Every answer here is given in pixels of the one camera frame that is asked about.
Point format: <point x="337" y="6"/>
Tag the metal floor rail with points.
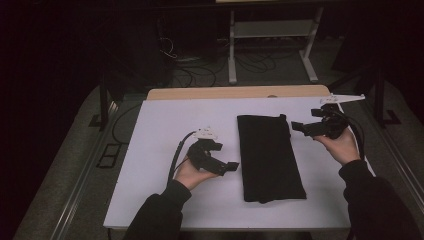
<point x="396" y="160"/>
<point x="80" y="186"/>

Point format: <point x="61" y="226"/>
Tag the white metal stand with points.
<point x="273" y="30"/>

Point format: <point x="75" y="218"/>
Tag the black tank top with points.
<point x="270" y="160"/>

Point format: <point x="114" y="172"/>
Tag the white table sheet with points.
<point x="166" y="116"/>

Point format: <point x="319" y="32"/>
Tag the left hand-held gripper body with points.
<point x="200" y="155"/>

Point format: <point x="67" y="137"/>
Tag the person's right hand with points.
<point x="343" y="148"/>

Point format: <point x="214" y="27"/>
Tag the person's left hand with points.
<point x="191" y="175"/>

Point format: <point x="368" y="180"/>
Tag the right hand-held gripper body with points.
<point x="335" y="123"/>

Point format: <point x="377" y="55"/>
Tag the black metal stand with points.
<point x="104" y="106"/>
<point x="380" y="83"/>

